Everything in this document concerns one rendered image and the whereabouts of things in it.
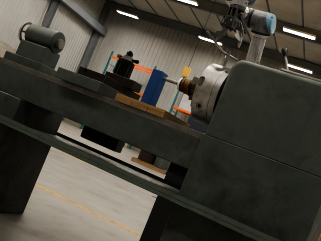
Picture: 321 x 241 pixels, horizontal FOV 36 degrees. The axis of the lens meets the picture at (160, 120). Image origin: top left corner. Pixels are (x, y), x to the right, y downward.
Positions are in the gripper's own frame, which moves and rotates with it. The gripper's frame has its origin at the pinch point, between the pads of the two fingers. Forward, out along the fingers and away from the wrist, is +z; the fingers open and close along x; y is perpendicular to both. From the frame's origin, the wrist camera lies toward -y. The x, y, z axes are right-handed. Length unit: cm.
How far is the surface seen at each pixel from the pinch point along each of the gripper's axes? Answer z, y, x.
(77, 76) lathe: 41, 37, -59
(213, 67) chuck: 13.1, 6.1, 0.7
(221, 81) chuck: 18.6, 8.5, 9.8
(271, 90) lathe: 16.3, 8.8, 37.5
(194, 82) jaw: 23.4, 11.3, -3.5
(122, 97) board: 43, 26, -34
